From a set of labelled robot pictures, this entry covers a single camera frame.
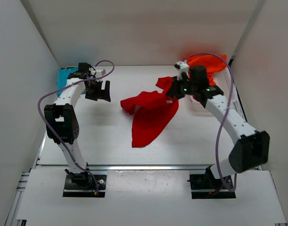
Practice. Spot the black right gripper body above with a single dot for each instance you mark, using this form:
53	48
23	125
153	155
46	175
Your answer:
173	90

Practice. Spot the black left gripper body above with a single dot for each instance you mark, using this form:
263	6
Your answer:
98	91

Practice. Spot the teal t shirt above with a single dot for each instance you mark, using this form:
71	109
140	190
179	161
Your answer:
63	75

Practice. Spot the red t shirt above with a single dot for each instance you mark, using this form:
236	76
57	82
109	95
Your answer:
151	111

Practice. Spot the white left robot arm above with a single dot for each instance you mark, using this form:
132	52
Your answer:
60	118

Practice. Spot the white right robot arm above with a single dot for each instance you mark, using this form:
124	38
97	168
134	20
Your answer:
251	147

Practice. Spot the orange t shirt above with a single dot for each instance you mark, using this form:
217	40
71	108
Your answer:
211	63

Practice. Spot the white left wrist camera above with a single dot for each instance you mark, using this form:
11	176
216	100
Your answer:
98	72

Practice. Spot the white wire rack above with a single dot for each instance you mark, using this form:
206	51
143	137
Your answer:
223	81

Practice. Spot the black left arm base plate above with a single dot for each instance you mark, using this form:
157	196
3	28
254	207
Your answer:
81	185

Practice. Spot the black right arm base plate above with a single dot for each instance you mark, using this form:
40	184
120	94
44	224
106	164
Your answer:
205	188

